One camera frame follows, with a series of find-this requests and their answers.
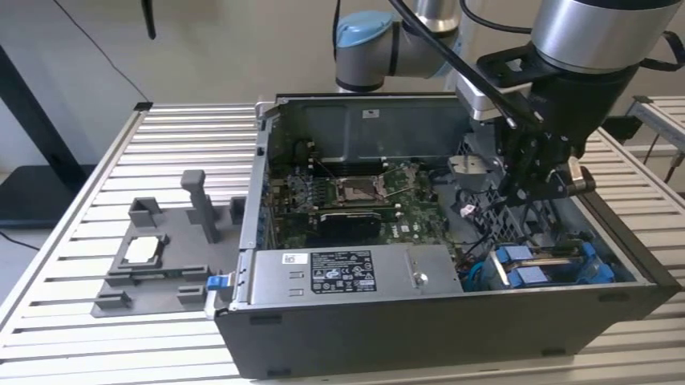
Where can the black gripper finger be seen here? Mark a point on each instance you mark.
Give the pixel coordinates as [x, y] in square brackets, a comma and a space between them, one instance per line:
[516, 168]
[552, 156]

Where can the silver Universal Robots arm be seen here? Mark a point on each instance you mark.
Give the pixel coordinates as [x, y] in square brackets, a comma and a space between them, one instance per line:
[374, 52]

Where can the blue disk carrier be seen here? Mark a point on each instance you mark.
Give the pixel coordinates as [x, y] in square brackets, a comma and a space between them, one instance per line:
[527, 277]

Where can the grey plastic drive cage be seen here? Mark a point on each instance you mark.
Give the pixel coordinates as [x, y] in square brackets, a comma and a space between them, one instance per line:
[476, 144]

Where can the dark plastic fan grille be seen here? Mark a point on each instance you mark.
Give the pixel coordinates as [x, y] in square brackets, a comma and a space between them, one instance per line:
[489, 224]

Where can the metal slat side table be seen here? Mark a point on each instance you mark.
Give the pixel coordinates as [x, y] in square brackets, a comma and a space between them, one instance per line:
[664, 116]

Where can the green motherboard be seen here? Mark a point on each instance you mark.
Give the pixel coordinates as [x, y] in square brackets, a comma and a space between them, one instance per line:
[423, 224]

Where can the CPU socket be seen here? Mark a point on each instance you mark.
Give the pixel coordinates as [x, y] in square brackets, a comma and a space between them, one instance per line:
[353, 192]

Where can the black graphics card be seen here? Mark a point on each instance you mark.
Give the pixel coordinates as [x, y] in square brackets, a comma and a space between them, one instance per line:
[348, 228]

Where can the thin metal locking lever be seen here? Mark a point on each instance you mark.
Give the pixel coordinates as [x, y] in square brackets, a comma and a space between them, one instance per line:
[325, 167]

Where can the dark grey PC case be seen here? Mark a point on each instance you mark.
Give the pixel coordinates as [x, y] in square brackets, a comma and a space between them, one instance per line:
[401, 337]

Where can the silver power supply unit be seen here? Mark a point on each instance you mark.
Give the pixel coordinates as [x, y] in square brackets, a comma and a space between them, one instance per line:
[278, 280]

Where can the blue case latch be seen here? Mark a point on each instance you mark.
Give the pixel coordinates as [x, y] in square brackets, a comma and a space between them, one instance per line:
[216, 281]

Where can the grey parts rack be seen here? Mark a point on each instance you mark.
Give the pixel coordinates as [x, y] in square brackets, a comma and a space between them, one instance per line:
[177, 240]

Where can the green RAM stick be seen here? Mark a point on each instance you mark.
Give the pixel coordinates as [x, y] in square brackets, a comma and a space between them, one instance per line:
[166, 274]

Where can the black table corner cap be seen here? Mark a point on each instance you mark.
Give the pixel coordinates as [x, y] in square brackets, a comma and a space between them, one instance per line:
[143, 106]

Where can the silver CPU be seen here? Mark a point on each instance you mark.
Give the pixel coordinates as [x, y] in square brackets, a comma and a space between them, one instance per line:
[142, 249]

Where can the black stand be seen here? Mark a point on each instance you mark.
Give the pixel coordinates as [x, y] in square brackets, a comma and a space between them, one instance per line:
[33, 192]

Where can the silver metal bracket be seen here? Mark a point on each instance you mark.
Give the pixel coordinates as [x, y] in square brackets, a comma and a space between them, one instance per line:
[468, 165]

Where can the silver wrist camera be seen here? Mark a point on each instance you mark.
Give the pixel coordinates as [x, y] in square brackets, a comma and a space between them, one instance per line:
[476, 100]

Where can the black camera bracket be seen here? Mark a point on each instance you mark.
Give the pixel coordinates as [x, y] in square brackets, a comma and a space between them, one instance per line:
[492, 64]

